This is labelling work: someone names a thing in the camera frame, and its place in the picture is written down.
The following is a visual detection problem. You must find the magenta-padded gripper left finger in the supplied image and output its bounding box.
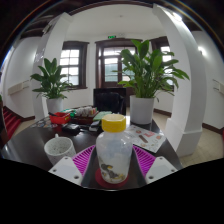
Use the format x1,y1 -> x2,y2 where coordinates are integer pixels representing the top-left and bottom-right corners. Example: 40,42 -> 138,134
48,144 -> 98,188

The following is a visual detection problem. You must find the flat round red coaster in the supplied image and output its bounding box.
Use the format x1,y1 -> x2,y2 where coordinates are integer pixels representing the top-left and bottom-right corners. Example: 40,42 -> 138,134
94,168 -> 130,190

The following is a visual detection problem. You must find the large plant in white pot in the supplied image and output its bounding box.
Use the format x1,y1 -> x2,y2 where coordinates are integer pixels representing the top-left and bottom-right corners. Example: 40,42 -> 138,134
113,39 -> 190,125

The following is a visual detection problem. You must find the small plant in white pot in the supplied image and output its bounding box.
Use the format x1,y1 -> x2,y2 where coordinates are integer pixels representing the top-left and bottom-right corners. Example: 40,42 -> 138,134
29,57 -> 75,116

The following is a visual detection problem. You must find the colourful printed sheet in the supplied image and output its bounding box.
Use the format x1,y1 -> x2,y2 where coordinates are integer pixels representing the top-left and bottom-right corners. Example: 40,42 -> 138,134
31,118 -> 58,129

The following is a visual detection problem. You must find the brown tray with items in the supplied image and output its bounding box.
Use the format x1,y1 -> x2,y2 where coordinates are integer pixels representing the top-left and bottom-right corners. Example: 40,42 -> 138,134
71,105 -> 99,125

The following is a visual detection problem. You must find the black pouch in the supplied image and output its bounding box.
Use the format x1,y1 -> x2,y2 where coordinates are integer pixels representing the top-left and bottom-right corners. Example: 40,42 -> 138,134
62,123 -> 81,136

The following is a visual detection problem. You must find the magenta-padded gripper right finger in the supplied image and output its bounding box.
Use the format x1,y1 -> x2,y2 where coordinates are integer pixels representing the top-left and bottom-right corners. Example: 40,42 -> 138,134
131,144 -> 178,186

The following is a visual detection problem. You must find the white speckled mug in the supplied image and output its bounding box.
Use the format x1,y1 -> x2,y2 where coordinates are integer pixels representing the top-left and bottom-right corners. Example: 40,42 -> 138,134
43,133 -> 77,167

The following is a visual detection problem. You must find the white wall radiator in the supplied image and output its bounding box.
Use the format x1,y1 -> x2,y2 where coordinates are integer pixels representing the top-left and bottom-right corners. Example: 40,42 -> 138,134
7,79 -> 34,96
213,79 -> 224,97

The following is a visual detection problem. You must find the black chair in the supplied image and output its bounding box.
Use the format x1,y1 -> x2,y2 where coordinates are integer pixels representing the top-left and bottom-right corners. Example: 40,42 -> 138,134
92,87 -> 128,116

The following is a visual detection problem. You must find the dark wooden glazed door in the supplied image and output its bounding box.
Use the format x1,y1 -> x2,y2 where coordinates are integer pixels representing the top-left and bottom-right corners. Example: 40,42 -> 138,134
94,37 -> 143,89

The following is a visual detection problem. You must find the white printed paper sheet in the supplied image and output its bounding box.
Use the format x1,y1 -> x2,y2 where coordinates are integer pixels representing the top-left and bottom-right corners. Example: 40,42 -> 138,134
124,124 -> 167,154

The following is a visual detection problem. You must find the green book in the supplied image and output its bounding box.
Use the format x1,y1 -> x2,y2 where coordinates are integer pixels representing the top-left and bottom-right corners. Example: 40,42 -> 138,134
92,110 -> 113,122

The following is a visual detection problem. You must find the clear bottle with yellow cap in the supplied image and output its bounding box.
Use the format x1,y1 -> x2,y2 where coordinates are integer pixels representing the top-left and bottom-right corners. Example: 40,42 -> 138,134
95,113 -> 134,185

